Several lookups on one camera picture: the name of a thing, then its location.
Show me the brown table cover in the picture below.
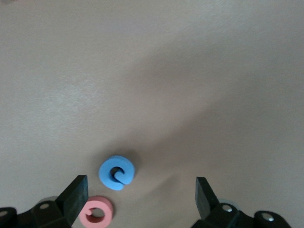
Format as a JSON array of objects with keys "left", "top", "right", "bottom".
[{"left": 0, "top": 0, "right": 304, "bottom": 228}]

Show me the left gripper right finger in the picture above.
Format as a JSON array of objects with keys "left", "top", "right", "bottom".
[{"left": 195, "top": 177, "right": 293, "bottom": 228}]

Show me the pink letter Q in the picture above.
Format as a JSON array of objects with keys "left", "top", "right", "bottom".
[{"left": 78, "top": 195, "right": 114, "bottom": 228}]

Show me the blue letter C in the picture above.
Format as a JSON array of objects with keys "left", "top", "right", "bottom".
[{"left": 98, "top": 155, "right": 136, "bottom": 191}]

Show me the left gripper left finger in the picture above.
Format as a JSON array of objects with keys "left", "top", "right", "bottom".
[{"left": 0, "top": 175, "right": 89, "bottom": 228}]

